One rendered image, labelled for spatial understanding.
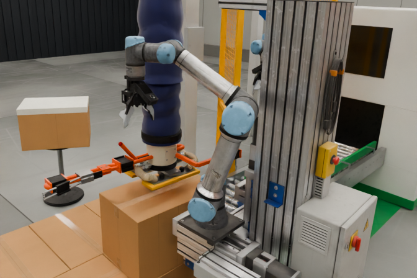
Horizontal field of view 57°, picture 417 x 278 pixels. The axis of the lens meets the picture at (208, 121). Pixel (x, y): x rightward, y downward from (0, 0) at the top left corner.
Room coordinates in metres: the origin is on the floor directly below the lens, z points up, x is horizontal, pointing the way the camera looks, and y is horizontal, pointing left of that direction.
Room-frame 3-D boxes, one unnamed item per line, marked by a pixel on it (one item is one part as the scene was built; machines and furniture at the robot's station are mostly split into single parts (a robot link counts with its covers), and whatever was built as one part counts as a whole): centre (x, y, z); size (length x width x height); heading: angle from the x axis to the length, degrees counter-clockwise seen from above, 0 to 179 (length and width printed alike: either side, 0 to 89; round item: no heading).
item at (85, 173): (1.69, 0.60, 1.17); 0.07 x 0.07 x 0.04; 43
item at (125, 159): (1.84, 0.44, 1.18); 0.10 x 0.08 x 0.06; 43
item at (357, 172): (2.89, -1.04, 0.50); 2.31 x 0.05 x 0.19; 136
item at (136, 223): (2.01, 0.26, 0.74); 0.60 x 0.40 x 0.40; 134
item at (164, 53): (1.49, 0.19, 1.82); 0.11 x 0.11 x 0.08; 75
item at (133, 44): (1.50, 0.29, 1.82); 0.09 x 0.08 x 0.11; 75
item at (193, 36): (3.44, 0.15, 1.62); 0.20 x 0.05 x 0.30; 136
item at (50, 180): (1.60, 0.70, 1.18); 0.08 x 0.07 x 0.05; 133
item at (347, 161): (3.18, -1.24, 0.60); 1.60 x 0.11 x 0.09; 136
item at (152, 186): (1.94, 0.19, 1.07); 0.34 x 0.10 x 0.05; 133
